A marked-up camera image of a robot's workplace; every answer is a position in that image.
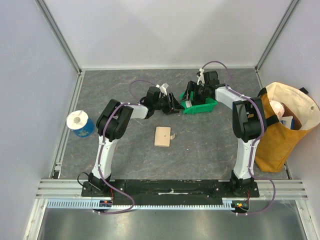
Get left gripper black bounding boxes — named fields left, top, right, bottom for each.
left=153, top=92, right=184, bottom=116

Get green plastic bin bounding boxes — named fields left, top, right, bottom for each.
left=179, top=93, right=218, bottom=115

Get beige leather card holder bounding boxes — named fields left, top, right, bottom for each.
left=154, top=126, right=176, bottom=147

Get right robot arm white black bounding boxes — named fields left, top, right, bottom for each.
left=181, top=68, right=267, bottom=197

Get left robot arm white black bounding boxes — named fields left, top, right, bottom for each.
left=87, top=86, right=184, bottom=197

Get items inside tote bag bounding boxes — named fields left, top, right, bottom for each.
left=269, top=100, right=302, bottom=130

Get toilet paper roll blue wrapper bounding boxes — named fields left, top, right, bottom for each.
left=66, top=110, right=95, bottom=138

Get mustard canvas tote bag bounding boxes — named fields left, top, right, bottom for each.
left=255, top=82, right=320, bottom=173

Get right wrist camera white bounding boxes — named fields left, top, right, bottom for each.
left=196, top=68, right=205, bottom=86

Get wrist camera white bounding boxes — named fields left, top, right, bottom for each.
left=196, top=68, right=205, bottom=86
left=156, top=83, right=169, bottom=96

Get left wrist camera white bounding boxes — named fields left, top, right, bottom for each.
left=156, top=83, right=169, bottom=96

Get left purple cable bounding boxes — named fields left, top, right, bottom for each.
left=96, top=79, right=161, bottom=216

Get purple cable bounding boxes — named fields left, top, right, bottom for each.
left=96, top=79, right=161, bottom=216
left=201, top=60, right=277, bottom=217

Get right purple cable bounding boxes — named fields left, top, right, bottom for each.
left=201, top=60, right=277, bottom=217

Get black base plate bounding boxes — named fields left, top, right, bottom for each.
left=81, top=178, right=261, bottom=203

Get slotted cable duct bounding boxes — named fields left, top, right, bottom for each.
left=46, top=197, right=251, bottom=210

